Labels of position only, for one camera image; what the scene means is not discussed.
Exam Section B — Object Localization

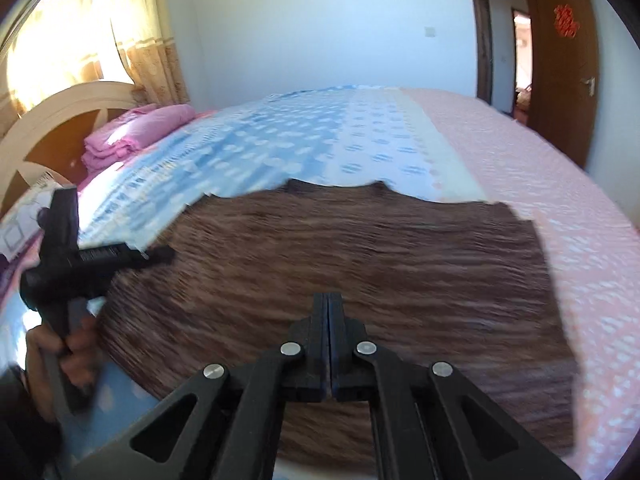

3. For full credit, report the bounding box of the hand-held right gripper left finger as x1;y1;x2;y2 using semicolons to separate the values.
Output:
75;292;329;480

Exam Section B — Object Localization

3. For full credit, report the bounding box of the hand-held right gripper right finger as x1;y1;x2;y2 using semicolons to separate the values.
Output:
327;292;583;480

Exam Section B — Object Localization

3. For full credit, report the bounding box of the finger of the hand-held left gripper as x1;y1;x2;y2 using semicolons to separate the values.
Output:
120;244;177;267

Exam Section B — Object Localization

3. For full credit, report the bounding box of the brown knitted sun-pattern sweater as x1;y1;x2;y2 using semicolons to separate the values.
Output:
95;178;581;478

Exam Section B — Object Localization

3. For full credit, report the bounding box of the person's left hand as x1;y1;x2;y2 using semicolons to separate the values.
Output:
25;313;103;401

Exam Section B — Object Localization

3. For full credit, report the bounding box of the white printed pillow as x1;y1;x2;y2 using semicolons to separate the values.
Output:
0;172;76;261

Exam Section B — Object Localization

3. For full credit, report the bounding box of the folded pink blanket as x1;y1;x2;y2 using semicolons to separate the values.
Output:
81;103;196;181

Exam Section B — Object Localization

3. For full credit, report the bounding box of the cream wooden headboard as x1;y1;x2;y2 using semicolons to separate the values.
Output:
0;81;146;221

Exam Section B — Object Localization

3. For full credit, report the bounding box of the bed with patterned sheet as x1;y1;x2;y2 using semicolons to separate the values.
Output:
0;85;640;480

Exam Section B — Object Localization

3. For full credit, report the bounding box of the yellow patterned curtain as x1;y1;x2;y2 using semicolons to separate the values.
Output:
0;0;191;122

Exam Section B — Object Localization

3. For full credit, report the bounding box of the brown wooden door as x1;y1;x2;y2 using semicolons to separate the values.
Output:
525;0;600;171

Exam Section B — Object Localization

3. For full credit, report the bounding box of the red paper door decoration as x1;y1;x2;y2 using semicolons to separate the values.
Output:
552;4;580;38

